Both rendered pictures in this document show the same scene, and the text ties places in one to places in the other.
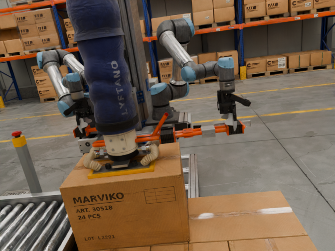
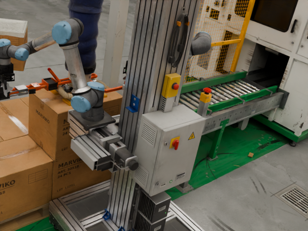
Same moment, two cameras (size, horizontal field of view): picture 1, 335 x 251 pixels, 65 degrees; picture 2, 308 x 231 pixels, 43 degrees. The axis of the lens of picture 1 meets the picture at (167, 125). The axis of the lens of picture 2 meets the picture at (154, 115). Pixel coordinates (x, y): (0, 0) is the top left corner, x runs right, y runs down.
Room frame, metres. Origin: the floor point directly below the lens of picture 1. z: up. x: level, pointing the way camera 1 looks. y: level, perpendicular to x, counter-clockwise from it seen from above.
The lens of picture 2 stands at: (3.42, -1.47, 2.29)
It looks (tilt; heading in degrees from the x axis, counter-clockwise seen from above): 28 degrees down; 128
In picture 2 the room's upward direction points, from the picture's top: 11 degrees clockwise
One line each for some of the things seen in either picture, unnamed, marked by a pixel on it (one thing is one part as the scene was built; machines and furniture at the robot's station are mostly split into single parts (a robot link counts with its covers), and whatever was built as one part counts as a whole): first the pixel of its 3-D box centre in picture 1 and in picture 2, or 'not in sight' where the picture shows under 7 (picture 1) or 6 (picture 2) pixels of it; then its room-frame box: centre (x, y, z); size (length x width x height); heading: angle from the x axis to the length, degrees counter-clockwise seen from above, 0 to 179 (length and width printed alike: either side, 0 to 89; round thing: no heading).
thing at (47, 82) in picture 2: (167, 135); (49, 84); (1.31, 0.01, 1.07); 0.10 x 0.08 x 0.06; 176
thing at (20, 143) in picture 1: (37, 193); (194, 143); (1.92, 1.13, 0.50); 0.07 x 0.07 x 1.00; 84
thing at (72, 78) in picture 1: (74, 82); not in sight; (1.61, 0.52, 1.38); 0.09 x 0.08 x 0.11; 35
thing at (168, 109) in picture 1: (161, 110); (93, 108); (1.77, 0.02, 1.09); 0.15 x 0.15 x 0.10
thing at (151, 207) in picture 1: (132, 192); (75, 116); (1.33, 0.25, 0.74); 0.60 x 0.40 x 0.40; 87
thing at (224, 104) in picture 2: not in sight; (239, 102); (1.78, 2.10, 0.60); 1.60 x 0.10 x 0.09; 84
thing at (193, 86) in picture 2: not in sight; (203, 82); (1.25, 2.15, 0.60); 1.60 x 0.10 x 0.09; 84
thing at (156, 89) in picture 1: (160, 93); (94, 93); (1.77, 0.02, 1.20); 0.13 x 0.12 x 0.14; 113
